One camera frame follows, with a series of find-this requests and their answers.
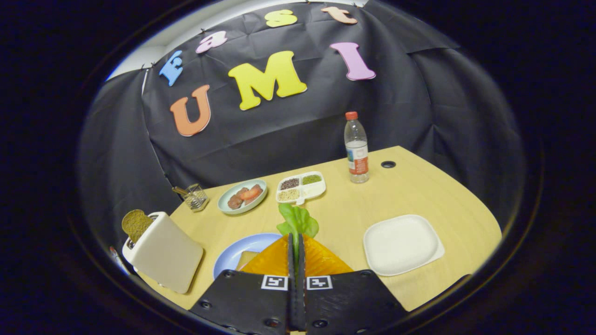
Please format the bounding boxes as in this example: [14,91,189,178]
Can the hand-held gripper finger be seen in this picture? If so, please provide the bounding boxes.
[189,234,298,335]
[298,234,410,335]

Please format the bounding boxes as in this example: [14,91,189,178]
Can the green lettuce leaf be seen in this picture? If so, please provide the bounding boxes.
[277,203,320,263]

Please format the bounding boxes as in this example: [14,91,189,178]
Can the brown toast slice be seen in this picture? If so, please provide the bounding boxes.
[122,209,154,244]

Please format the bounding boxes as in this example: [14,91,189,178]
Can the bread slice on blue plate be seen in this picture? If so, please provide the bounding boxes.
[236,251,259,271]

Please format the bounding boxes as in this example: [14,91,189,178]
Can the blue round plate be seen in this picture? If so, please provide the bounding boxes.
[213,233,283,280]

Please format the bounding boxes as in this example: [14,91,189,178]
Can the white divided seed tray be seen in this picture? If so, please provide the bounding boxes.
[276,171,327,206]

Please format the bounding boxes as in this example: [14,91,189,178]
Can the brown meat slices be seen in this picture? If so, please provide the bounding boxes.
[227,187,250,210]

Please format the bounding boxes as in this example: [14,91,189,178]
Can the white square plate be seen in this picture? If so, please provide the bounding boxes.
[363,214,445,277]

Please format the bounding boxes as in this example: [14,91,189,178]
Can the pale green round plate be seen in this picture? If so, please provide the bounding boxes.
[217,179,268,215]

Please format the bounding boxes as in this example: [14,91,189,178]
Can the white toaster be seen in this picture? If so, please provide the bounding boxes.
[122,212,204,295]

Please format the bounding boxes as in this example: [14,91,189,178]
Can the clear water bottle red cap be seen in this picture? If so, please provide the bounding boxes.
[344,111,370,184]

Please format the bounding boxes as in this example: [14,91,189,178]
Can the wire basket with utensils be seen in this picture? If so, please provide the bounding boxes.
[172,183,210,213]

